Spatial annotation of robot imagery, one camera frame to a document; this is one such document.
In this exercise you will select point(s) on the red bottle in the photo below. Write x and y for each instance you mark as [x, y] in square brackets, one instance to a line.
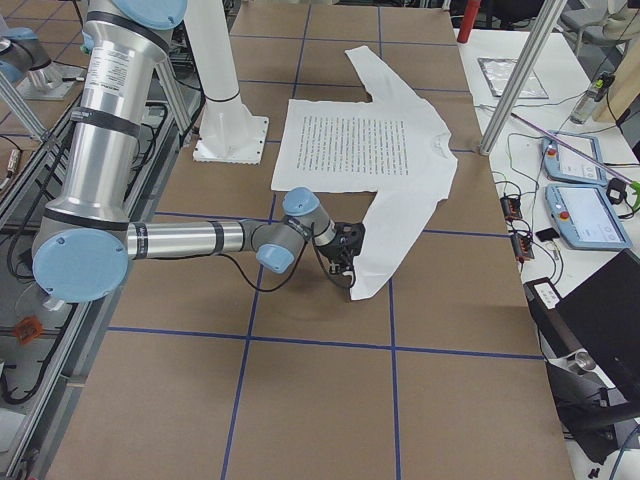
[468, 21]

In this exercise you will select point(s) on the clear water bottle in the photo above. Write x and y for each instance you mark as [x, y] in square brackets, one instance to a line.
[592, 97]

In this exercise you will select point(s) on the blue teach pendant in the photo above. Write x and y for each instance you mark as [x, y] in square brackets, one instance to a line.
[565, 165]
[584, 217]

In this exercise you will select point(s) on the black laptop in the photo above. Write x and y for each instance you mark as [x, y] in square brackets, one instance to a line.
[603, 314]

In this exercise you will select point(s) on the white long-sleeve printed shirt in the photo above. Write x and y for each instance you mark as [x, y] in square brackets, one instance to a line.
[395, 146]

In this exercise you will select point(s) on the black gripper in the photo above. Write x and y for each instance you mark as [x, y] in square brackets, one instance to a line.
[332, 248]

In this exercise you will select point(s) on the aluminium frame post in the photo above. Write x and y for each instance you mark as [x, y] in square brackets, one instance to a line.
[536, 40]

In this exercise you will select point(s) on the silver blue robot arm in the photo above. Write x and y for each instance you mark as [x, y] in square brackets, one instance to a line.
[21, 52]
[86, 240]

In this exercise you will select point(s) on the blue teach pendant near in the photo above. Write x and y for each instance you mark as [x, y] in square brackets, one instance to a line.
[584, 217]

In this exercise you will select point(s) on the blue teach pendant far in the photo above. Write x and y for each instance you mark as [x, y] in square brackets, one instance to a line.
[565, 165]

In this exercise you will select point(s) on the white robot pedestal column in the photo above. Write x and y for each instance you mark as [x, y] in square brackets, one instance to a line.
[228, 132]

